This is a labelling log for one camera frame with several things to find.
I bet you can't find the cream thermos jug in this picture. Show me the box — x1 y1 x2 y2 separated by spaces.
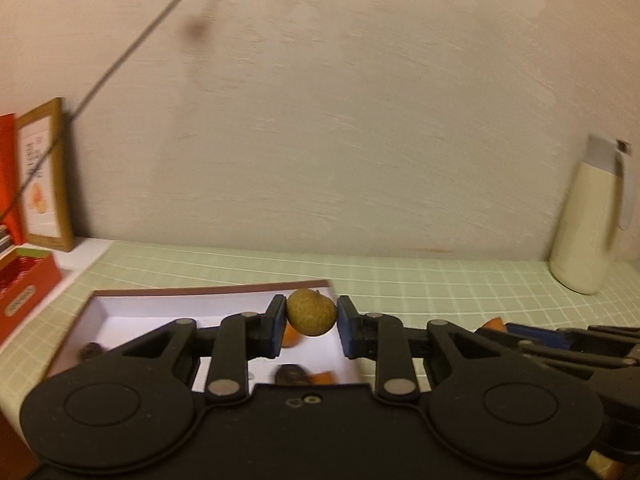
550 134 632 296

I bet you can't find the green-brown round fruit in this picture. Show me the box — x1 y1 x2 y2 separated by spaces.
286 288 337 336

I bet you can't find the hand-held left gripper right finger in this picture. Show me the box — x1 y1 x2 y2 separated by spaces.
338 296 506 403

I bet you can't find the white cabinet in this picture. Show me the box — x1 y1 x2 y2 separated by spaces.
50 237 115 286

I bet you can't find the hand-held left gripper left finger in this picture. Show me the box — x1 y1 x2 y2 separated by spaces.
122 296 287 402

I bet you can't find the red box with blue end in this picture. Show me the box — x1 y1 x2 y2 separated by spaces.
0 245 63 346

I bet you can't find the brown cardboard box tray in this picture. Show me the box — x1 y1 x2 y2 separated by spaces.
44 280 368 393

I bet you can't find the wooden picture frame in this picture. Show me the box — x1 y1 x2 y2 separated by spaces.
15 97 76 253

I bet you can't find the red paper bag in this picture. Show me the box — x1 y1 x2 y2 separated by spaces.
0 112 27 246

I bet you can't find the black plug and cable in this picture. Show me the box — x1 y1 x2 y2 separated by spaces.
0 0 221 223

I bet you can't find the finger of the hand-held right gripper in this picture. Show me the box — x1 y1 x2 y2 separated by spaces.
505 324 640 352
475 327 626 381

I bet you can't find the green checked tablecloth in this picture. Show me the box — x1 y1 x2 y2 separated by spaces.
0 240 640 480

